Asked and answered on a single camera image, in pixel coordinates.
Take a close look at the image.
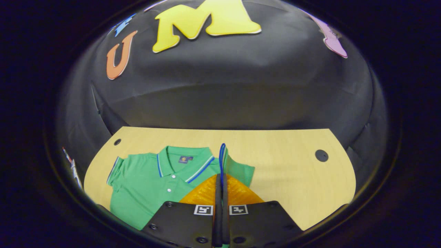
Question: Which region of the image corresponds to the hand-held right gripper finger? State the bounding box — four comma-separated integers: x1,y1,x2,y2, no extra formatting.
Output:
141,174,223,248
222,174,304,248

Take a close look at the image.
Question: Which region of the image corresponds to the green T-shirt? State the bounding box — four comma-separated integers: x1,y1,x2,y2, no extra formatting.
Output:
106,143,255,230

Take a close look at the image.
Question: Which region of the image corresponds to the person's printed shirt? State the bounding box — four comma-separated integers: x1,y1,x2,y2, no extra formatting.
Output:
62,146,83,190

